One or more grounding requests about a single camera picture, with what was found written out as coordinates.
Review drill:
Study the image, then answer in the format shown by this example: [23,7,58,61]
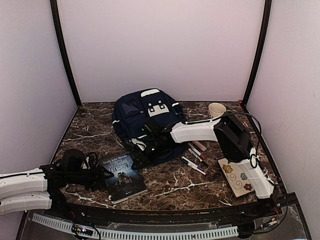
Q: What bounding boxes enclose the red-capped white marker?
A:
[188,143,206,160]

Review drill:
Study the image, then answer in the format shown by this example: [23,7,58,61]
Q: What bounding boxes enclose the left black frame post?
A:
[49,0,82,108]

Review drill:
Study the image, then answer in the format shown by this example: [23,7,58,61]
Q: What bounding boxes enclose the cream floral ceramic mug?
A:
[208,102,227,118]

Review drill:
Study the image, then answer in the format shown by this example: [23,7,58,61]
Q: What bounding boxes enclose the blue-capped white marker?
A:
[186,163,206,175]

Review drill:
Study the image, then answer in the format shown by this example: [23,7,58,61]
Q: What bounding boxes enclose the purple-capped white marker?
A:
[181,156,204,171]

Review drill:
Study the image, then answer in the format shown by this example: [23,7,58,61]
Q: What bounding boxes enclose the black frame post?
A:
[242,0,272,109]
[49,0,82,108]

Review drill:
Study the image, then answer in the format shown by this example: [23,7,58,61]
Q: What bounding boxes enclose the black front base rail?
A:
[14,192,313,240]

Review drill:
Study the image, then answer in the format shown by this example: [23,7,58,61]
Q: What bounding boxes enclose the navy blue student backpack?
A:
[112,88,187,166]

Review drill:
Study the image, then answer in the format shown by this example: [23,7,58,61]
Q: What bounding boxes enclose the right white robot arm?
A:
[132,112,278,217]

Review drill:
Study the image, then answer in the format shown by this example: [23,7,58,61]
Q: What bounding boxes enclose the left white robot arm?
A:
[0,149,114,218]

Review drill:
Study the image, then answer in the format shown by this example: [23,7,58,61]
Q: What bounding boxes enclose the square floral ceramic plate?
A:
[217,158,255,198]

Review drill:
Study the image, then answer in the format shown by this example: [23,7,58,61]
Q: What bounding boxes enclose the pink pencil-shaped eraser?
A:
[192,141,207,152]

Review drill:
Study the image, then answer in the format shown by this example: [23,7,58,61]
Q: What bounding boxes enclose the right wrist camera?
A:
[129,138,147,151]

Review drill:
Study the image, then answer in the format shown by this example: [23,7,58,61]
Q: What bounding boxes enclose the black-capped white marker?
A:
[188,148,209,168]

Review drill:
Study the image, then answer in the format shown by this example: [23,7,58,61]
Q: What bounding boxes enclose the grey slotted cable duct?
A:
[31,213,239,240]

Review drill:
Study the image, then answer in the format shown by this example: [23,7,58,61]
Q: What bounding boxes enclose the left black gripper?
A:
[67,164,115,192]

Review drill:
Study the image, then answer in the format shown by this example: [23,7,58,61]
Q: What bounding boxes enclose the right black frame post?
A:
[242,0,272,109]

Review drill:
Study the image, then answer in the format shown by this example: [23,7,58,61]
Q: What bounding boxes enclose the dark Wuthering Heights book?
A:
[101,154,148,205]

